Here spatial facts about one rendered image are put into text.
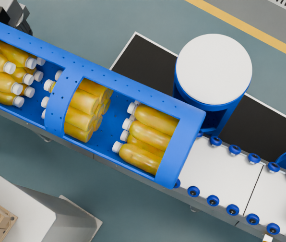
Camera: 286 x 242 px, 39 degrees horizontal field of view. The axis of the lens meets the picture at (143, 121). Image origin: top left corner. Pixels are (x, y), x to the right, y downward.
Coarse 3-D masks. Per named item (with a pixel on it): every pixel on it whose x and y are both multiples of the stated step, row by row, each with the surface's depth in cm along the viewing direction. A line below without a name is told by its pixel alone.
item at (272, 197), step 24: (72, 144) 161; (120, 168) 158; (192, 168) 152; (216, 168) 151; (240, 168) 151; (264, 168) 151; (168, 192) 156; (216, 192) 149; (240, 192) 149; (264, 192) 148; (216, 216) 154; (264, 216) 146
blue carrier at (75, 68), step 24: (0, 24) 142; (24, 48) 135; (48, 48) 137; (48, 72) 158; (72, 72) 131; (96, 72) 133; (24, 96) 158; (48, 96) 158; (72, 96) 130; (120, 96) 152; (144, 96) 130; (168, 96) 135; (24, 120) 141; (48, 120) 133; (120, 120) 154; (192, 120) 127; (96, 144) 148; (168, 144) 124; (192, 144) 132; (168, 168) 125
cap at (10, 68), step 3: (9, 63) 140; (12, 63) 140; (6, 66) 140; (9, 66) 139; (12, 66) 141; (15, 66) 142; (6, 69) 140; (9, 69) 139; (12, 69) 141; (6, 72) 141; (9, 72) 140; (12, 72) 142
